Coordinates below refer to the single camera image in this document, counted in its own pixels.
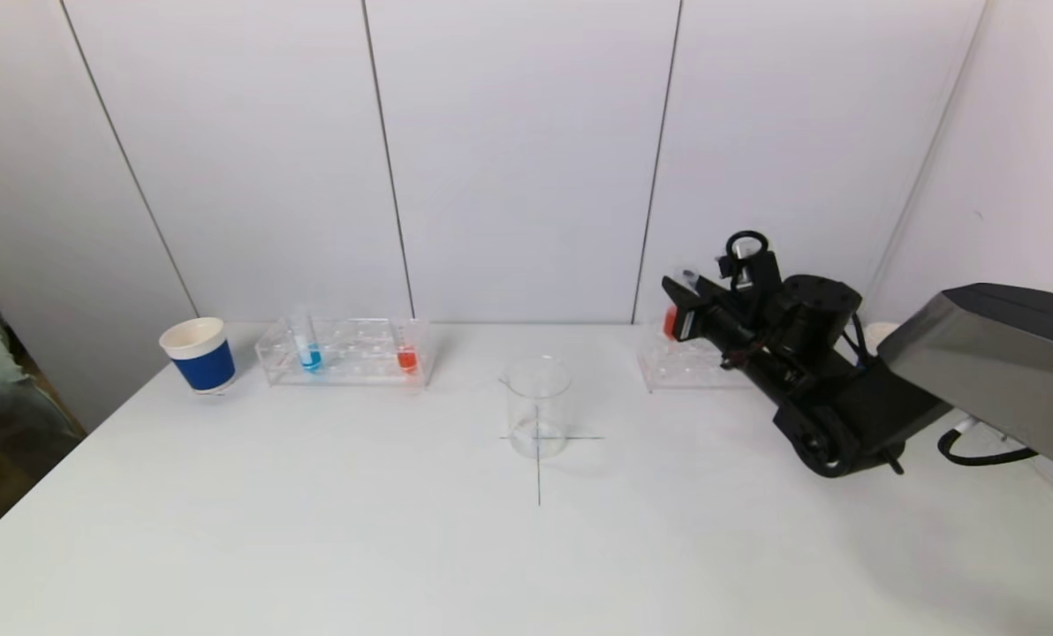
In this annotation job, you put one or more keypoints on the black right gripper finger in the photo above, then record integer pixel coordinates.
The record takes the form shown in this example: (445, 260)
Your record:
(685, 296)

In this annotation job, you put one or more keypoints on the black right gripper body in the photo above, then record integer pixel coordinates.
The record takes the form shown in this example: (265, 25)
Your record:
(688, 322)

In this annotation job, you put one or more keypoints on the test tube with red liquid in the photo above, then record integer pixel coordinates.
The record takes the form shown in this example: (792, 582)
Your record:
(670, 322)

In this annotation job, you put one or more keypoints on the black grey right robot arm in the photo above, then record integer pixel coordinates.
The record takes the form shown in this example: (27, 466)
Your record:
(977, 353)

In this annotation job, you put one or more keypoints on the clear acrylic test tube rack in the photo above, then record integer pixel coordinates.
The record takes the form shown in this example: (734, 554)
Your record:
(359, 358)
(685, 371)

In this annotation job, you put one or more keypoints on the clear glass beaker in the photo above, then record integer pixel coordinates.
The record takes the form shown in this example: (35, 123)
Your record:
(537, 424)

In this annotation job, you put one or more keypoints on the test tube with orange liquid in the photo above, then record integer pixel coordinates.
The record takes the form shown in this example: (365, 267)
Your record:
(407, 360)

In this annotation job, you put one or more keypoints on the test tube with blue liquid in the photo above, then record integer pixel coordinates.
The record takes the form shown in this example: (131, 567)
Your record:
(312, 359)

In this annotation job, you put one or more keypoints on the blue white paper cup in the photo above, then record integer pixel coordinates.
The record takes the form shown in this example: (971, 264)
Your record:
(884, 334)
(204, 369)

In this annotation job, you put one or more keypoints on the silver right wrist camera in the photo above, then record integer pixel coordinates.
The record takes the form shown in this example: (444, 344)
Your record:
(761, 274)

